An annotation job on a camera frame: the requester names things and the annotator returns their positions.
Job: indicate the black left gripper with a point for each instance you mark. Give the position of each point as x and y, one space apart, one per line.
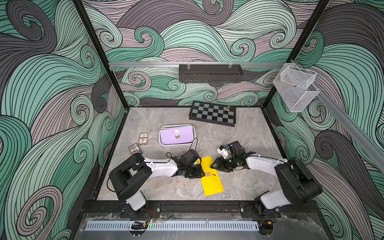
198 174

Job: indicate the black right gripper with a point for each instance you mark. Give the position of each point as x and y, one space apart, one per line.
221 164

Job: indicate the lavender envelope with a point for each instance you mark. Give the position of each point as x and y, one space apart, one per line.
177 135

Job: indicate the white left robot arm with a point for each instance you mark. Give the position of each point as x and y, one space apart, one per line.
128 177

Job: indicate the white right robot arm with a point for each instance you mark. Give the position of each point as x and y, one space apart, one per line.
298 185

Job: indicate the white plastic storage box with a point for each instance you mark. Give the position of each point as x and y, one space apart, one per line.
177 135

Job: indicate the blue playing card box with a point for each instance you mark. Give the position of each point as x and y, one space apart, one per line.
135 149

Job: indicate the black folding chess board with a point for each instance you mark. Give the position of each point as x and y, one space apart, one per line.
213 113

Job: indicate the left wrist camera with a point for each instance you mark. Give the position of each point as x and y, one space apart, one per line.
190 157

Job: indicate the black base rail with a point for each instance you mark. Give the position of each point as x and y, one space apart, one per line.
157 209

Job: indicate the black wall shelf tray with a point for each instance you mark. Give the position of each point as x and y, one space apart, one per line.
211 74

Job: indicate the white slotted cable duct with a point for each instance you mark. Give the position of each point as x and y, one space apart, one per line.
216 226

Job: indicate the clear acrylic wall bin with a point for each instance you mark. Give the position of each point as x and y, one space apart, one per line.
295 86

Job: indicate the aluminium back rail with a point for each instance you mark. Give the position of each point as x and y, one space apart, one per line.
153 64

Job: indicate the aluminium rail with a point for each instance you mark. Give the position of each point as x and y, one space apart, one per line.
349 107
153 64

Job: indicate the aluminium right rail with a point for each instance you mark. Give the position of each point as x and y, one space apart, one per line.
349 107

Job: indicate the black right corner post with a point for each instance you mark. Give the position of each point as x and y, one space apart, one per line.
308 28

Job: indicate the black corner frame post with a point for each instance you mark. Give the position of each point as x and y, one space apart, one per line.
95 41

